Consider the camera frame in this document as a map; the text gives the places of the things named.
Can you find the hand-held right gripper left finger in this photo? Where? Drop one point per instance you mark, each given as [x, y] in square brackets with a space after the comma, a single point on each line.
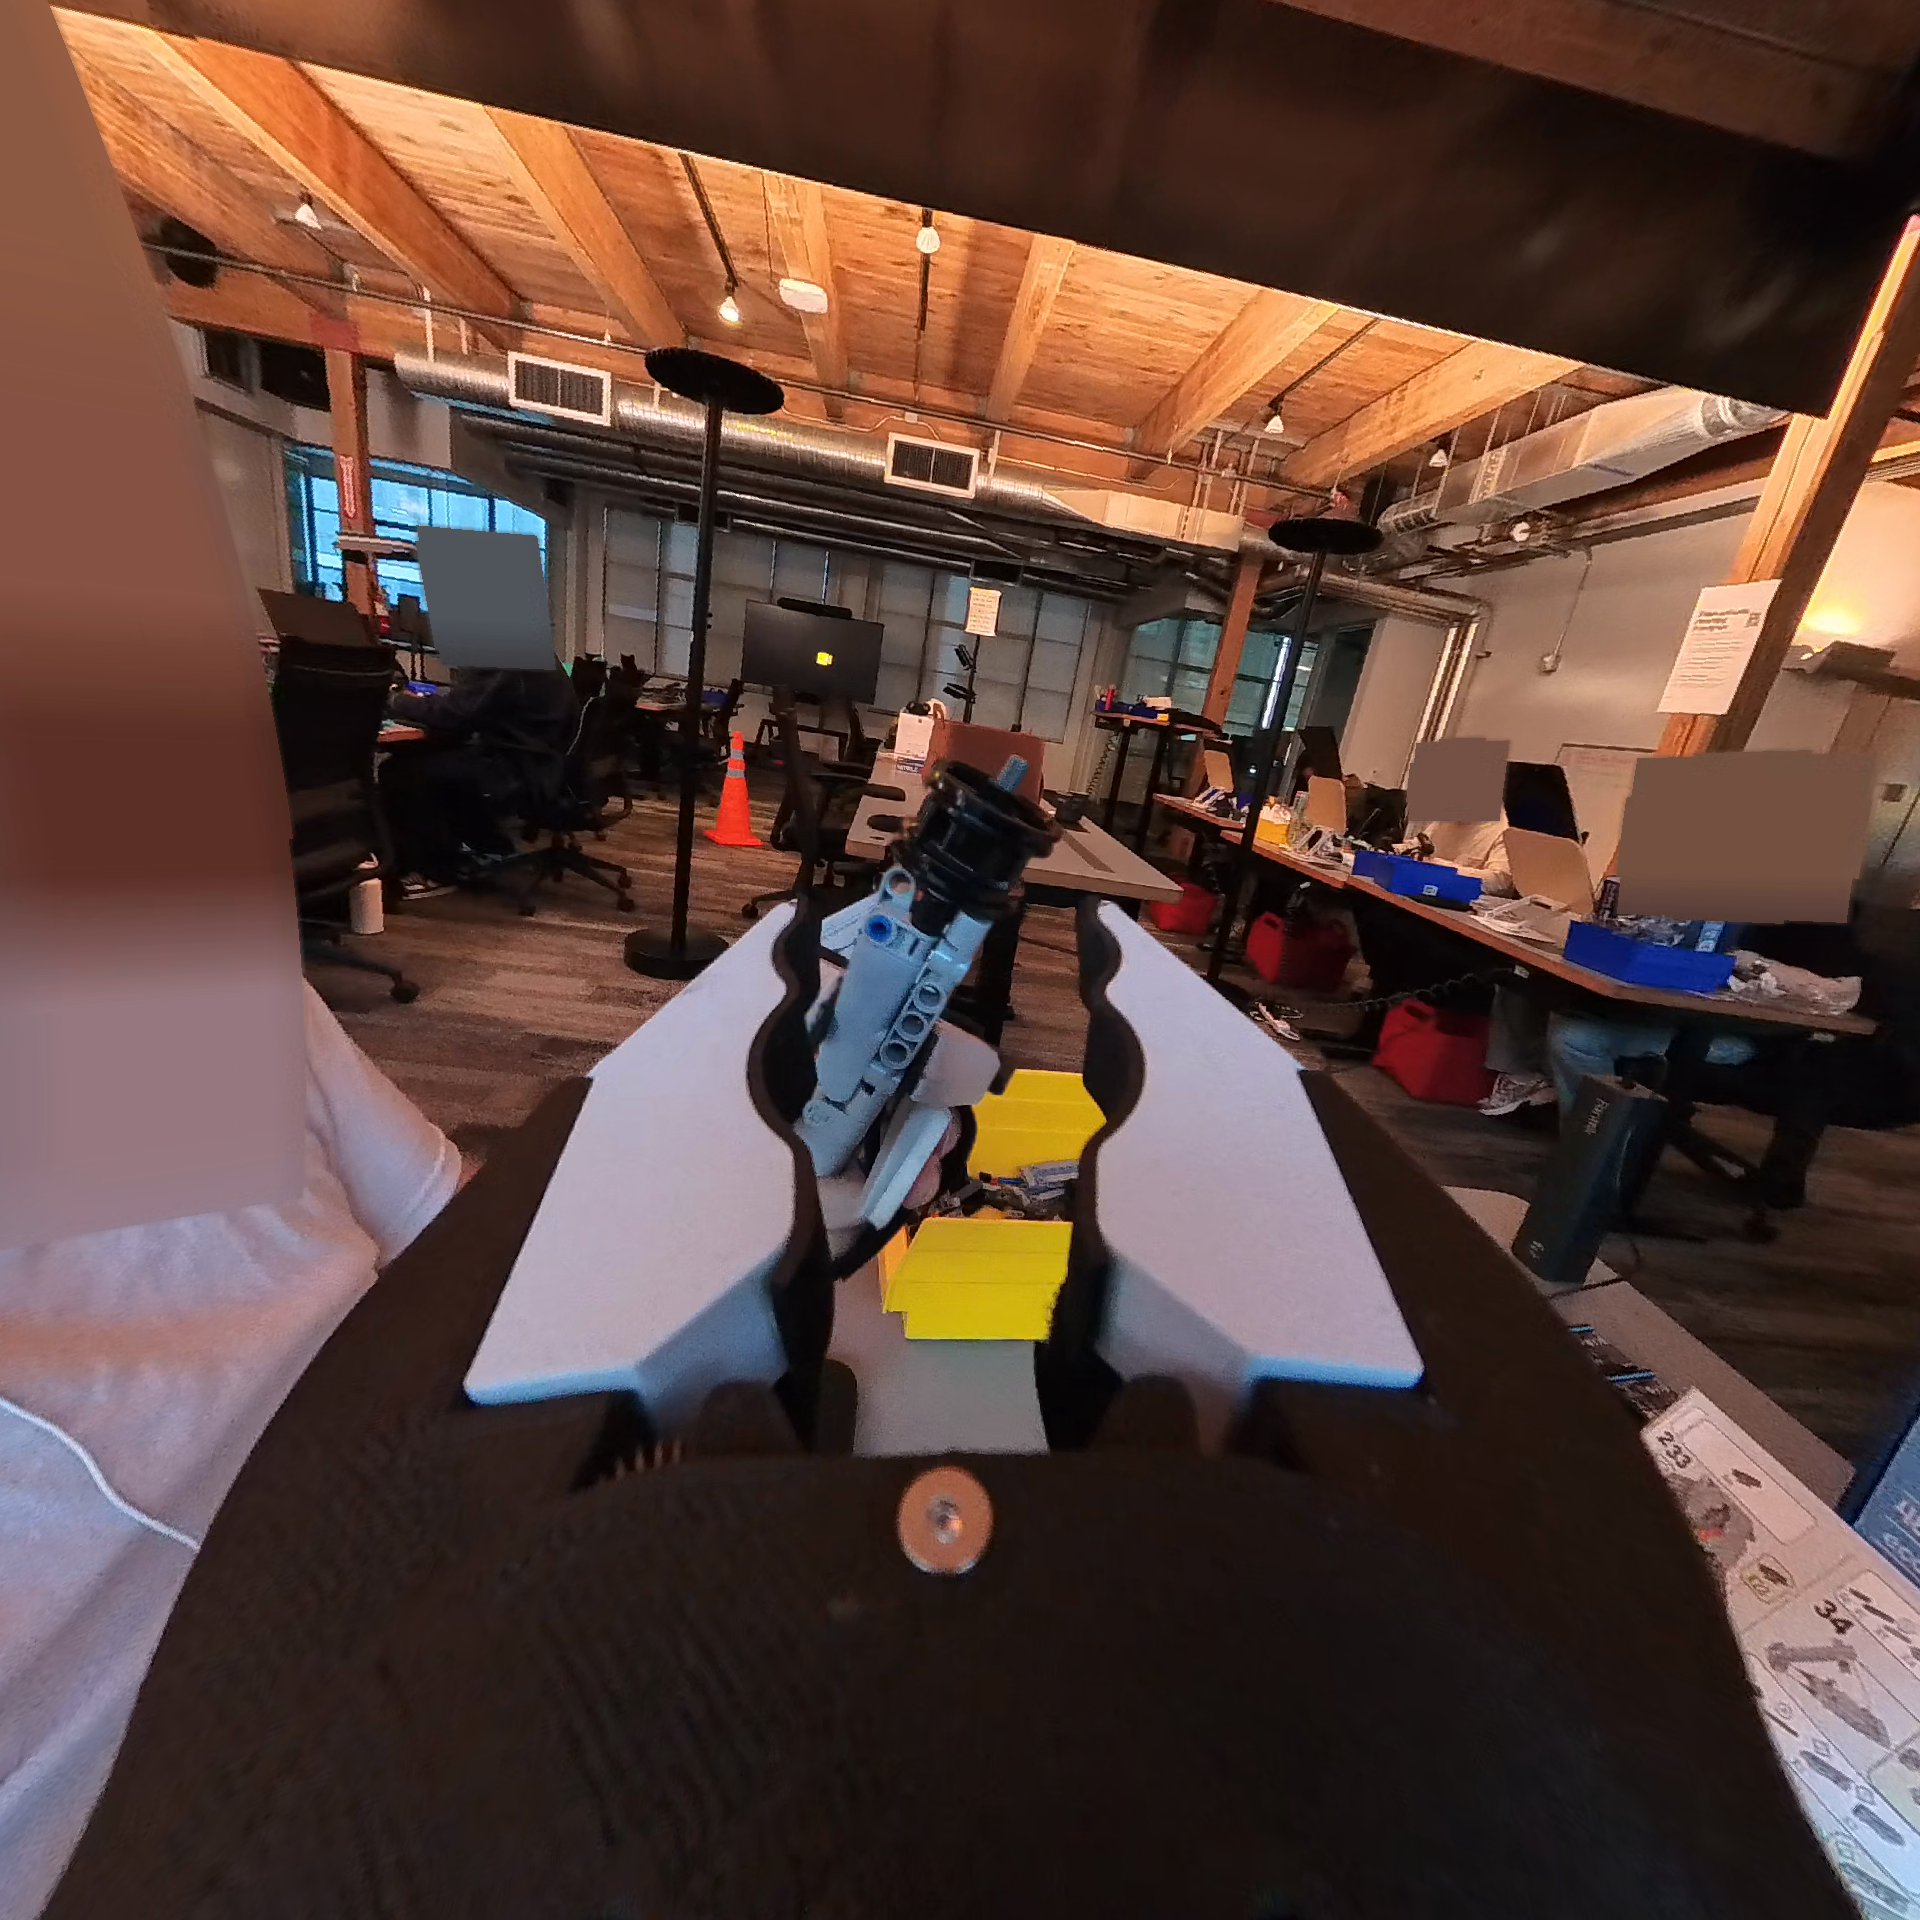
[645, 1230]

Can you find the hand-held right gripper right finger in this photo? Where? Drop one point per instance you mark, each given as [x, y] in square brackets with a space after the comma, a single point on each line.
[1245, 1230]

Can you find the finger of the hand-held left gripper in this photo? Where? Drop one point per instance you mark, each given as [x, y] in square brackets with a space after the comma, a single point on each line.
[905, 1169]
[964, 1073]

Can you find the grey toy brick assembly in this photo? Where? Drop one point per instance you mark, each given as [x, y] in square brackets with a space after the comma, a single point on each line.
[901, 1020]

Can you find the pile of toy brick parts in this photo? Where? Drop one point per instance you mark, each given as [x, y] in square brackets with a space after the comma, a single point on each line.
[1021, 1186]

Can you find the yellow plastic bin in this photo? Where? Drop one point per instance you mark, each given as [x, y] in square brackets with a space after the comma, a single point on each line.
[977, 1274]

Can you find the red plastic bin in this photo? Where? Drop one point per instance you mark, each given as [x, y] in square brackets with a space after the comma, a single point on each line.
[1187, 911]
[1433, 1049]
[1299, 952]

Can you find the brown cardboard box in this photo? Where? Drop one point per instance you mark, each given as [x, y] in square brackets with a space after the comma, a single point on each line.
[984, 742]

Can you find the black rectangular case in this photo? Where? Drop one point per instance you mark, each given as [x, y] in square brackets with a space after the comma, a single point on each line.
[1592, 1186]

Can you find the orange traffic cone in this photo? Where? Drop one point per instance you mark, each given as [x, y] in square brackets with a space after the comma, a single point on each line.
[734, 803]

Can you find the blue plastic bin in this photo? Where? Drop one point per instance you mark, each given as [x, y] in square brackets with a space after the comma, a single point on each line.
[1419, 878]
[1643, 959]

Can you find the black office chair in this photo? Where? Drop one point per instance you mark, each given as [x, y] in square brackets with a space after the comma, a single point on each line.
[331, 781]
[579, 795]

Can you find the black monitor screen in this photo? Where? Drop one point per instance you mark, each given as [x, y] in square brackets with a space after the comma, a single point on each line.
[811, 652]

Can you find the black floor lamp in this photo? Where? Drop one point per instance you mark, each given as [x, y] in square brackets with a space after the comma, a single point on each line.
[701, 676]

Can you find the person's white sweatshirt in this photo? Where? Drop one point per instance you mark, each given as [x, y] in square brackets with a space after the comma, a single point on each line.
[150, 1425]

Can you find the long wooden table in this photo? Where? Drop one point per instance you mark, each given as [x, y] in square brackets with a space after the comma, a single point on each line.
[1801, 1020]

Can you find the toy instruction booklet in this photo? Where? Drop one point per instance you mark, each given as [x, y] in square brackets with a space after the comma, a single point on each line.
[1801, 1650]

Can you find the blue printed box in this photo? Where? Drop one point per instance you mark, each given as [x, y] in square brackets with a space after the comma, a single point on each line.
[1893, 1500]

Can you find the white paper notice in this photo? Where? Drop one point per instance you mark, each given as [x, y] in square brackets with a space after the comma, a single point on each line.
[1719, 644]

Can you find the silver air duct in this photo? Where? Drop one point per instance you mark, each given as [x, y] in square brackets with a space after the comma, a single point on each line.
[1621, 442]
[811, 442]

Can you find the wooden post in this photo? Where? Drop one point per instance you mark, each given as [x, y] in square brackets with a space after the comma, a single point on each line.
[1823, 481]

